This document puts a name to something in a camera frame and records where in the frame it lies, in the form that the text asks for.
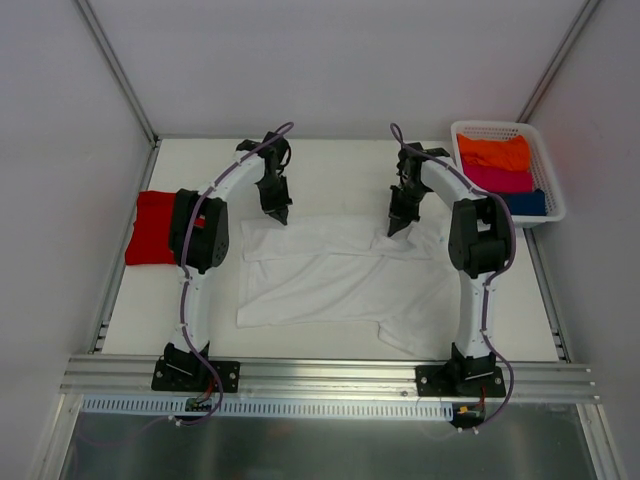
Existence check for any white t shirt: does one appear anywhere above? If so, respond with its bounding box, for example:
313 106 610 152
236 215 460 360

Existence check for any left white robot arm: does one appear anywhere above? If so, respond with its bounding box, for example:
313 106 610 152
163 122 294 390

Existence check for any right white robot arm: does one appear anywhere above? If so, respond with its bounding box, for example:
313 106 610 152
387 143 516 398

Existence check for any pink t shirt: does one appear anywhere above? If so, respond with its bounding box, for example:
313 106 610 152
462 161 534 194

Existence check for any orange t shirt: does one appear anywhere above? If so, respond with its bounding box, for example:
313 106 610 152
456 134 531 172

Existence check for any blue t shirt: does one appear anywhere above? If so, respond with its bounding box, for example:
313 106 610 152
501 189 547 216

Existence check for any folded red t shirt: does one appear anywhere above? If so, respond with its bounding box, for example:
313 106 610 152
125 190 176 266

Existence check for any white plastic basket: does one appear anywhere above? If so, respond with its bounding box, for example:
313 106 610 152
451 120 566 228

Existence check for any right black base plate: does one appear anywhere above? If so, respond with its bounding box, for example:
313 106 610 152
415 364 506 398

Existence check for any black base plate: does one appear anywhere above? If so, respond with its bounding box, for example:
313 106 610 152
415 364 506 398
151 350 240 393

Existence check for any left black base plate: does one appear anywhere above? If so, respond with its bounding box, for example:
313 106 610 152
151 350 240 393

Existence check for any white slotted cable duct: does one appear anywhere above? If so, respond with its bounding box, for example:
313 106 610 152
82 395 454 422

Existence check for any aluminium mounting rail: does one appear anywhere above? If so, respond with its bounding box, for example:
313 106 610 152
60 354 601 404

